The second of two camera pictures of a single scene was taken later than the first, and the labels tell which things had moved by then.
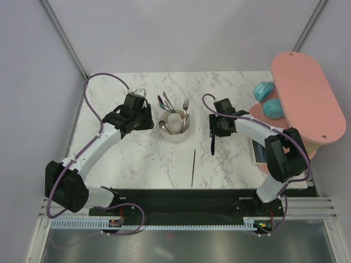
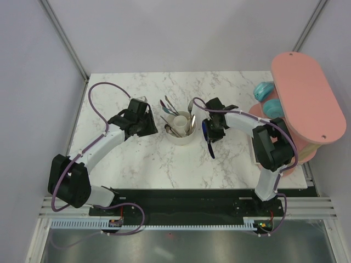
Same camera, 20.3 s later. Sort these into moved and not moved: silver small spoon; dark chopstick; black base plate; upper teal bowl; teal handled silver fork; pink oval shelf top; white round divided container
Moved: white round divided container; silver small spoon; dark chopstick; teal handled silver fork
Not moved: black base plate; upper teal bowl; pink oval shelf top
